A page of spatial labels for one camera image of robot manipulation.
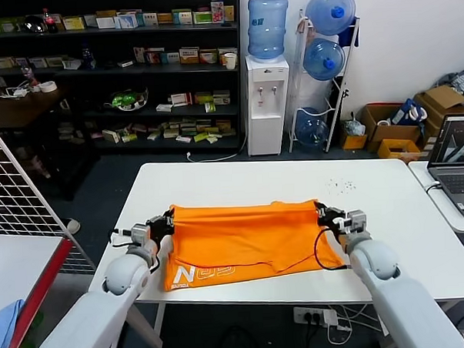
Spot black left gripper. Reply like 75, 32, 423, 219
147, 208, 177, 239

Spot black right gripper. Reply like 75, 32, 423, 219
313, 200, 349, 235

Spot orange t-shirt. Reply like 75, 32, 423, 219
160, 196, 348, 293

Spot pile of clothes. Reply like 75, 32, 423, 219
432, 66, 464, 110

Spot small yellow box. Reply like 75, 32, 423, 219
339, 131, 369, 152

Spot yellow cardboard tray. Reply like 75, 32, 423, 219
377, 136, 422, 165

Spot clear plastic bag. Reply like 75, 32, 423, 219
344, 118, 368, 139

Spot white water dispenser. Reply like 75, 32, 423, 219
244, 53, 294, 158

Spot white power strip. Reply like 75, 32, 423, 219
292, 305, 326, 327

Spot white metal jug rack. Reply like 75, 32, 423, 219
282, 5, 366, 156

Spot white power adapter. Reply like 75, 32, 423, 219
321, 309, 342, 327

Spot open brown cardboard box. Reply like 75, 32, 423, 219
359, 101, 424, 154

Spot white box red stripe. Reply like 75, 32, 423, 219
170, 92, 195, 107

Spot blue bag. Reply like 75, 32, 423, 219
389, 97, 429, 129

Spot grey open laptop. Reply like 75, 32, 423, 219
424, 113, 464, 220

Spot black shelving unit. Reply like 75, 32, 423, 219
0, 0, 248, 162

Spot white shelf with red edge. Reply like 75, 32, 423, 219
0, 231, 78, 348

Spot orange white medicine box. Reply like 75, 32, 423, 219
179, 47, 202, 65

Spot brown cardboard box with flaps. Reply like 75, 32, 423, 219
413, 85, 464, 136

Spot blue bottle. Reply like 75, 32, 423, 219
80, 42, 97, 71

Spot brown wooden desk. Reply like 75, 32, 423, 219
0, 85, 103, 204

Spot blue water jug with label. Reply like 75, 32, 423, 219
246, 0, 292, 64

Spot light blue cloth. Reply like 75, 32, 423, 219
0, 299, 27, 348

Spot white extension socket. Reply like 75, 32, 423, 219
4, 85, 31, 100

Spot clear bottle pink contents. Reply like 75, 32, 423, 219
19, 62, 36, 89

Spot teal white medicine box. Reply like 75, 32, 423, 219
172, 8, 194, 26

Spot blue white medicine box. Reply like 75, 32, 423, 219
114, 12, 139, 30

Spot pink colourful upright box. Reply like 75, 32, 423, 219
211, 0, 227, 24

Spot yellow white medicine box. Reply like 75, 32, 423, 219
62, 15, 87, 31

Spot cola bottle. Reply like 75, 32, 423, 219
41, 7, 59, 35

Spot black shiny helmet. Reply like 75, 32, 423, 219
23, 13, 45, 36

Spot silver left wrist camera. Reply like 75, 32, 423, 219
132, 223, 153, 247

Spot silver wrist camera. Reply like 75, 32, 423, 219
345, 209, 369, 235
132, 223, 153, 247

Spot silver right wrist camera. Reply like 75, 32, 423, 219
345, 209, 369, 235

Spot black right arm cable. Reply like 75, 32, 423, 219
313, 224, 351, 272

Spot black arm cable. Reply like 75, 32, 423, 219
109, 226, 160, 273
313, 224, 351, 272

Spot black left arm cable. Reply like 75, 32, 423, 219
109, 226, 160, 273

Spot white floor cable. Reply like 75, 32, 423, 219
184, 136, 251, 165

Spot white wire grid panel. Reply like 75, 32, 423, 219
0, 106, 97, 277

